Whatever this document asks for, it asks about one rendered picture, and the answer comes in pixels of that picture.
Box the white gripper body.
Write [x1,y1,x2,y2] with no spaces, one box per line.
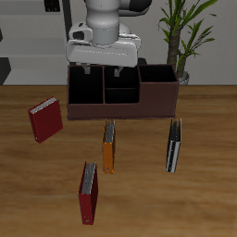
[65,32,143,69]

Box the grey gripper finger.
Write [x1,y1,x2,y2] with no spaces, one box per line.
[113,66,124,78]
[81,63,93,75]

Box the dark brown desk caddy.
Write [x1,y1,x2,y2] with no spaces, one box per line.
[67,63,181,121]

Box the wide red book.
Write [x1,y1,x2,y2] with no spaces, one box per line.
[28,96,64,144]

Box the orange book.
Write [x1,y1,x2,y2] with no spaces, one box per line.
[102,119,117,175]

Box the black book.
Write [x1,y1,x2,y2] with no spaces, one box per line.
[165,118,182,174]

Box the narrow red book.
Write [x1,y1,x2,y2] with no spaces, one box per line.
[77,160,99,226]

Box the green pot plant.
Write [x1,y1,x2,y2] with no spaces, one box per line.
[157,0,219,86]

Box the grey wall shelf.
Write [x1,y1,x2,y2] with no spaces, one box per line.
[0,0,73,86]

